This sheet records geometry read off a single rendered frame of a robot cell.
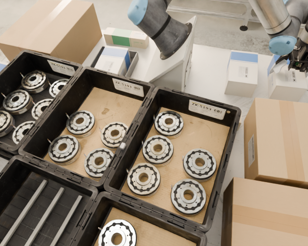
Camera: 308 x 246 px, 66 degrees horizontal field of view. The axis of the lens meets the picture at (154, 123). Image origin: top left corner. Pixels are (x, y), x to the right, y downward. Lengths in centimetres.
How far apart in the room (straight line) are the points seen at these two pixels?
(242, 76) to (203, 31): 160
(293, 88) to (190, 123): 48
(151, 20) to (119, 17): 197
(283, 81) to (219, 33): 160
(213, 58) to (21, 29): 94
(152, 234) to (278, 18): 72
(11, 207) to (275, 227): 77
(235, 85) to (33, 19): 101
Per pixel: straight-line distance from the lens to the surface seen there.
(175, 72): 95
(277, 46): 88
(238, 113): 79
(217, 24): 277
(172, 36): 100
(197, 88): 114
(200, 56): 130
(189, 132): 84
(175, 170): 78
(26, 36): 129
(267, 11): 82
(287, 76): 117
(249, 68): 115
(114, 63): 115
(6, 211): 89
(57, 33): 123
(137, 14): 97
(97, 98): 98
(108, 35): 139
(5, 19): 349
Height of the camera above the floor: 155
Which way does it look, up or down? 57 degrees down
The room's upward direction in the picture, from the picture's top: 6 degrees counter-clockwise
